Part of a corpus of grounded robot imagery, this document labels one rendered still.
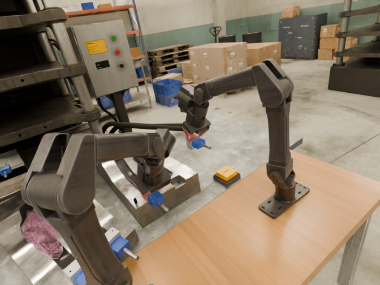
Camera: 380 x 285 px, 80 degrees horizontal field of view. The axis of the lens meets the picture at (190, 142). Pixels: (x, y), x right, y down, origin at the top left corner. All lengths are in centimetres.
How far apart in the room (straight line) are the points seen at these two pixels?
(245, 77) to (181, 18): 764
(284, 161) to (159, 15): 747
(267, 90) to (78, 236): 54
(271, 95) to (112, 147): 43
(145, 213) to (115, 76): 98
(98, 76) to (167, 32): 662
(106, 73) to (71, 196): 121
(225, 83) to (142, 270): 60
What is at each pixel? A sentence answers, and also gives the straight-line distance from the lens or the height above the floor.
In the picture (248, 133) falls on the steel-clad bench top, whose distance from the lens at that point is 132.
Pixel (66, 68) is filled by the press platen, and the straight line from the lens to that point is 135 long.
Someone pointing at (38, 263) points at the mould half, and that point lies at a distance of 82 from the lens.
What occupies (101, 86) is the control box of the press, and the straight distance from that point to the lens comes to 153.
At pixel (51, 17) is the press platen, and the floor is 150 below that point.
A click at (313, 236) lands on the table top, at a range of 79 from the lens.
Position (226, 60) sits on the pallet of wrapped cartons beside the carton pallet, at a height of 70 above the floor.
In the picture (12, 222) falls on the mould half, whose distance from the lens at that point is 101.
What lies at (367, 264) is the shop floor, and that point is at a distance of 183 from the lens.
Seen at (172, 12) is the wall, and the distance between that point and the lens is 818.
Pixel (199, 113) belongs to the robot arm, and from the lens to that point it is 85.
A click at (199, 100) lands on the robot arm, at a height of 115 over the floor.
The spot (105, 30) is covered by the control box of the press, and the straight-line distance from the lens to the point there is 155.
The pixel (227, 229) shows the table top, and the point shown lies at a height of 80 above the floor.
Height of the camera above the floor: 138
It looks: 27 degrees down
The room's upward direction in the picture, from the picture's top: 10 degrees counter-clockwise
